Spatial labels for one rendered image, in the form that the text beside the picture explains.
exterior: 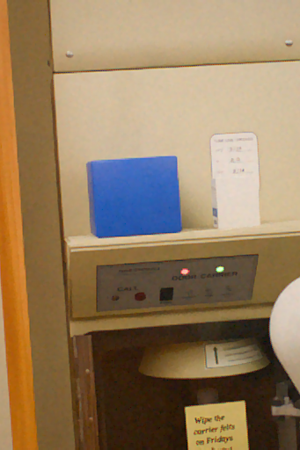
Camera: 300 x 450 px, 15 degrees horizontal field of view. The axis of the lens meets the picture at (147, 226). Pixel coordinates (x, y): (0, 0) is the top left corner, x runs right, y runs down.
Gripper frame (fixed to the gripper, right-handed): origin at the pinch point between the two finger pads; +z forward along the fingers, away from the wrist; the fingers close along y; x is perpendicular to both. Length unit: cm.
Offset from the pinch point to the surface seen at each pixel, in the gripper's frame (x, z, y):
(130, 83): -38.4, 4.7, 17.9
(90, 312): -10.8, 1.6, 25.0
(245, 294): -11.6, 0.7, 5.8
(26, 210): -22, 48, 31
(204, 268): -15.5, -3.3, 11.4
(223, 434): 6.2, 3.5, 9.2
